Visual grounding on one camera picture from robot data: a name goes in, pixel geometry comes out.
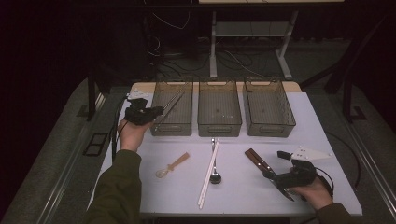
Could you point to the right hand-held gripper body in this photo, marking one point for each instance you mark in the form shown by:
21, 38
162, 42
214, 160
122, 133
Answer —
297, 177

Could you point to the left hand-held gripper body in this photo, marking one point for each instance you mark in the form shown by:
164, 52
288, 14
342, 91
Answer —
138, 113

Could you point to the transparent brown plastic bin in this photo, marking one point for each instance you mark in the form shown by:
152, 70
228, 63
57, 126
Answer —
219, 109
177, 118
267, 109

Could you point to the person's left hand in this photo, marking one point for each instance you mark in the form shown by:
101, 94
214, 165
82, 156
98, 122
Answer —
132, 137

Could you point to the person's right hand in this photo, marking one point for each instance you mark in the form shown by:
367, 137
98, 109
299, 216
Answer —
317, 194

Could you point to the black metal stand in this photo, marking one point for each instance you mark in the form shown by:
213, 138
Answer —
348, 93
91, 93

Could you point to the black floor socket frame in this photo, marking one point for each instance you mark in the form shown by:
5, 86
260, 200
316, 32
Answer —
95, 144

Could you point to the aluminium floor rail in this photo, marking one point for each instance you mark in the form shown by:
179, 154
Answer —
370, 155
74, 149

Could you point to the white metal-frame desk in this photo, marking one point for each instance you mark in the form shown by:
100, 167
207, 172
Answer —
249, 29

